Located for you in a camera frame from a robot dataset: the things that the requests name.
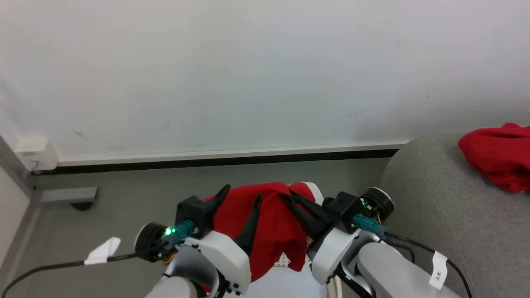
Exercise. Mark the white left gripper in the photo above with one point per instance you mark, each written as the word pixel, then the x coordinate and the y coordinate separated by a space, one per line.
pixel 223 256

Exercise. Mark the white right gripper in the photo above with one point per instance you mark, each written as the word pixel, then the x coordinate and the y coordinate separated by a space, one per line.
pixel 335 256

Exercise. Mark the red and white garment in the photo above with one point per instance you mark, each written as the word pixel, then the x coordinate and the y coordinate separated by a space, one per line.
pixel 273 223

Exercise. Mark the red cloth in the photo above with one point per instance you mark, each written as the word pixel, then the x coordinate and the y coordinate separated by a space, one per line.
pixel 501 155

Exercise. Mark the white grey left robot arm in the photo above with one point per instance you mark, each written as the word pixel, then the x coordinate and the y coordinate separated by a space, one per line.
pixel 149 244

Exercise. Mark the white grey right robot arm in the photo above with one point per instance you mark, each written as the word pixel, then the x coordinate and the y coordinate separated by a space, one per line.
pixel 389 269

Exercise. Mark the grey fabric sofa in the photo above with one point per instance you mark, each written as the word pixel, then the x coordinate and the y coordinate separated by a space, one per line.
pixel 422 198

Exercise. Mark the white plastic laundry basket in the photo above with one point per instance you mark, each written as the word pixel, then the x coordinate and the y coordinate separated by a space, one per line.
pixel 315 191

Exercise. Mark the white and black baseboard strip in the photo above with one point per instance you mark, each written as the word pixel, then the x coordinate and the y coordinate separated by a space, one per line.
pixel 227 157

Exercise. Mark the black caster wheel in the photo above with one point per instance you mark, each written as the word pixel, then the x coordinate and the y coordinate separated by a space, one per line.
pixel 81 205

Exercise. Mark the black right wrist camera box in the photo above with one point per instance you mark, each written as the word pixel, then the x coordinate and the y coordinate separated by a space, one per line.
pixel 345 207

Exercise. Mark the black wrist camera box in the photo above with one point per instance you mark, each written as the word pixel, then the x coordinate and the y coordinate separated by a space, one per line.
pixel 194 212
pixel 345 207

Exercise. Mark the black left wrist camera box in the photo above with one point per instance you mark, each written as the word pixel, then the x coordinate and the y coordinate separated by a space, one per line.
pixel 194 212

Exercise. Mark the grey metal frame foot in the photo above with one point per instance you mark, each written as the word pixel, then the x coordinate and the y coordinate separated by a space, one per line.
pixel 68 194

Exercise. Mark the white wall junction box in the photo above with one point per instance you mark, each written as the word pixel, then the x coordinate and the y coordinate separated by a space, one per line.
pixel 36 153

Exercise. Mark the grey metal frame post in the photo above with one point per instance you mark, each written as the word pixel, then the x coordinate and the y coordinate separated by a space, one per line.
pixel 14 165

